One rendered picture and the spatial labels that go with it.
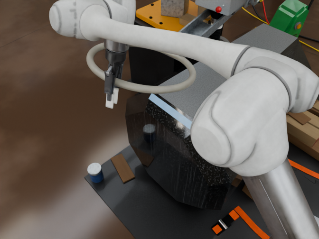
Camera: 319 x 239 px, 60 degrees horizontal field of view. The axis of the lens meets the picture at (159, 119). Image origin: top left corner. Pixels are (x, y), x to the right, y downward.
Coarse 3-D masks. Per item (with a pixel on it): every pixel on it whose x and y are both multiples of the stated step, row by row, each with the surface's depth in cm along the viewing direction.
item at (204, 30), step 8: (240, 8) 166; (200, 16) 155; (224, 16) 154; (192, 24) 152; (200, 24) 157; (208, 24) 157; (216, 24) 151; (184, 32) 149; (192, 32) 153; (200, 32) 152; (208, 32) 148; (184, 56) 139
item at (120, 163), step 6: (114, 156) 224; (120, 156) 224; (114, 162) 220; (120, 162) 220; (126, 162) 220; (120, 168) 217; (126, 168) 217; (120, 174) 213; (126, 174) 213; (132, 174) 213; (126, 180) 210
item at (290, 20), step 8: (288, 0) 287; (296, 0) 286; (312, 0) 276; (280, 8) 291; (288, 8) 284; (296, 8) 280; (304, 8) 278; (280, 16) 291; (288, 16) 284; (296, 16) 280; (304, 16) 283; (272, 24) 300; (280, 24) 292; (288, 24) 285; (296, 24) 284; (288, 32) 289; (296, 32) 296
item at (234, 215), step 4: (232, 212) 189; (228, 216) 188; (232, 216) 188; (236, 216) 187; (220, 220) 188; (224, 220) 188; (228, 220) 187; (232, 220) 187; (216, 224) 188; (220, 224) 188; (224, 224) 186; (228, 224) 186; (212, 228) 186; (216, 228) 186; (220, 228) 186; (224, 228) 186; (216, 232) 184; (220, 232) 185
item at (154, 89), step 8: (96, 48) 125; (104, 48) 131; (88, 56) 116; (176, 56) 137; (88, 64) 112; (184, 64) 133; (96, 72) 108; (192, 72) 123; (104, 80) 106; (120, 80) 104; (192, 80) 117; (128, 88) 104; (136, 88) 103; (144, 88) 104; (152, 88) 104; (160, 88) 105; (168, 88) 107; (176, 88) 109; (184, 88) 112
